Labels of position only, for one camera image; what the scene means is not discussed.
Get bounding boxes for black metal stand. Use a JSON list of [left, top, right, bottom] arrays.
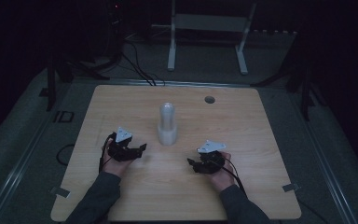
[[45, 54, 110, 112], [251, 31, 313, 123]]

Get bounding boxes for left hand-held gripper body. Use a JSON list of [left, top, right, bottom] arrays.
[[106, 126, 138, 162]]

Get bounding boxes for person's left hand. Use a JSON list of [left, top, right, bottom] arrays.
[[101, 146, 134, 179]]

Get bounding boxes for white metal stand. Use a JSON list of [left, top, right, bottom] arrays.
[[166, 0, 258, 76]]

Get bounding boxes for black floor cable loop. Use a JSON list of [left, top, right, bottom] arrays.
[[56, 143, 76, 167]]

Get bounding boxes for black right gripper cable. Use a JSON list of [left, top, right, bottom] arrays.
[[223, 156, 248, 198]]

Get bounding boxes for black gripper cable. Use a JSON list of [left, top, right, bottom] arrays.
[[98, 133, 115, 175], [223, 156, 248, 198]]

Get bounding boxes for grey tape piece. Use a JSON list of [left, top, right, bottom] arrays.
[[282, 183, 302, 193], [49, 186, 72, 199]]

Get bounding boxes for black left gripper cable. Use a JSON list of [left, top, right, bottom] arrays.
[[98, 133, 115, 175]]

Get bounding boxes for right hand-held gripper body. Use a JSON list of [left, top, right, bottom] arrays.
[[197, 139, 227, 175]]

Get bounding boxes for person's right hand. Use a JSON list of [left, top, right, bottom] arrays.
[[209, 151, 238, 193]]

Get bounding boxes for black floor cables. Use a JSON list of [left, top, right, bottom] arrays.
[[119, 39, 166, 87]]

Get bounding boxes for stack of clear plastic cups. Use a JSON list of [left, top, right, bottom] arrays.
[[157, 102, 178, 147]]

